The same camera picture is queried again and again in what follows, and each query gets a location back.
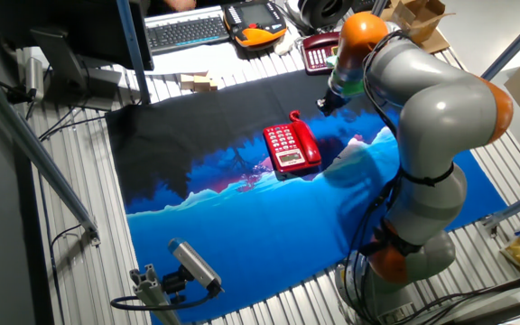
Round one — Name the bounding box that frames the silver camera blue cap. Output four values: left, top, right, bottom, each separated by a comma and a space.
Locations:
167, 237, 225, 297

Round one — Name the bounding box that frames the aluminium extrusion post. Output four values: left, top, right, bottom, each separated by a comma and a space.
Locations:
128, 264, 182, 325

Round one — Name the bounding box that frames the blue grey frame beam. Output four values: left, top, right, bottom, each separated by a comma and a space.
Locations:
480, 4, 520, 81

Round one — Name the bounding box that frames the open cardboard box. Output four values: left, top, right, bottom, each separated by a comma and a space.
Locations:
379, 0, 456, 54

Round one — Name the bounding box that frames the black cable spool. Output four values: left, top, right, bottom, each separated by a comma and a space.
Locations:
296, 0, 355, 29

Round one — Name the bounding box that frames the grey monitor stand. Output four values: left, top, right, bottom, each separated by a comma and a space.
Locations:
31, 27, 124, 112

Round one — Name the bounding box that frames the black computer keyboard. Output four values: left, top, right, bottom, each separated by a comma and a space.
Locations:
144, 5, 230, 56

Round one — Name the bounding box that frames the red telephone base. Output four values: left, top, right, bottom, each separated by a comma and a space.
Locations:
262, 122, 322, 175

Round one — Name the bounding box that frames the orange grey teach pendant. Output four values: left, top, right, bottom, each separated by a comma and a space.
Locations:
222, 0, 288, 50

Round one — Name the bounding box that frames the blue frame post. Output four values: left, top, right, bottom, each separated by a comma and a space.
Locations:
115, 0, 152, 106

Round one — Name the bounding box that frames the black computer monitor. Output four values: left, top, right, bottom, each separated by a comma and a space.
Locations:
0, 0, 155, 72

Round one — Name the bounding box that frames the grey diagonal frame beam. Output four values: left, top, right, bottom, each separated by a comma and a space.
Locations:
0, 62, 102, 247

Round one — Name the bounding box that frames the black camera cable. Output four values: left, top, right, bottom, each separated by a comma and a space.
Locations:
109, 288, 216, 312

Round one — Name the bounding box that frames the white cloth lump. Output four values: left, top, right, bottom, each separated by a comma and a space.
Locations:
272, 33, 304, 57

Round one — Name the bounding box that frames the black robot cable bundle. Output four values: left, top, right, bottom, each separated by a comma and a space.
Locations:
340, 29, 428, 325

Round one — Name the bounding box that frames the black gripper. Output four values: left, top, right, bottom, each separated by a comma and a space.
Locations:
316, 88, 351, 118

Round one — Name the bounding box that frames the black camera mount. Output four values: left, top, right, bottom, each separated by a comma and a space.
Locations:
161, 265, 196, 304

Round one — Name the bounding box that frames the person's bare hand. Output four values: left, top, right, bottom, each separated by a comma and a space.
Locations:
162, 0, 197, 13

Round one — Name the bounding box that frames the maroon desk telephone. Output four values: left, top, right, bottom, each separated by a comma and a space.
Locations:
302, 31, 341, 76

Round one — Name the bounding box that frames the blue black printed cloth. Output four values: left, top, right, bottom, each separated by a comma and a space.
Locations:
105, 70, 509, 324

